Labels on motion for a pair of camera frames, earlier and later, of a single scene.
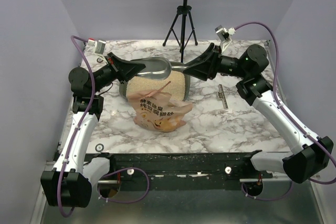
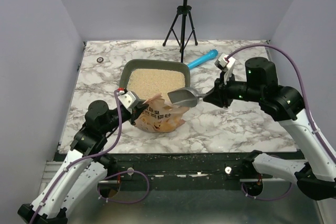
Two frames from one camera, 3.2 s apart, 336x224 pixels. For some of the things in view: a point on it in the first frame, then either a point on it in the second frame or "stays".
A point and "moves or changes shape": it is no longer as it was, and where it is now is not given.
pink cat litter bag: x=157 y=111 moves or changes shape
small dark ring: x=99 y=60 stays
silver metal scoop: x=158 y=68 -> x=188 y=97
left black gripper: x=125 y=70 -> x=136 y=113
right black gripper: x=214 y=62 -> x=220 y=94
